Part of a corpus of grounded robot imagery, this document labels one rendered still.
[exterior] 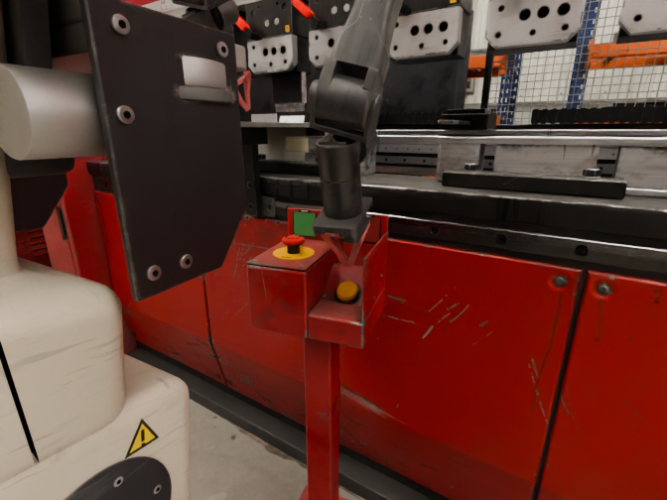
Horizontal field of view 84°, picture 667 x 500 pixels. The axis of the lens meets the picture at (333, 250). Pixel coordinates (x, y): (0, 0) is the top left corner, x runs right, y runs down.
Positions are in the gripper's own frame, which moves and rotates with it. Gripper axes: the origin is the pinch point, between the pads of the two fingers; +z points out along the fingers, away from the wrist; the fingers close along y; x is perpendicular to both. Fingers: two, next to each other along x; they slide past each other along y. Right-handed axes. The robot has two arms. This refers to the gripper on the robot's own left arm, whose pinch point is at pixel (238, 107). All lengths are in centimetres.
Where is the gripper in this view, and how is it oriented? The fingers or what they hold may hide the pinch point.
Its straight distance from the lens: 94.3
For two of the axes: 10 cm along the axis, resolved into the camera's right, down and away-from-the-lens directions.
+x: -4.6, 6.9, -5.5
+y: -8.4, -1.5, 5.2
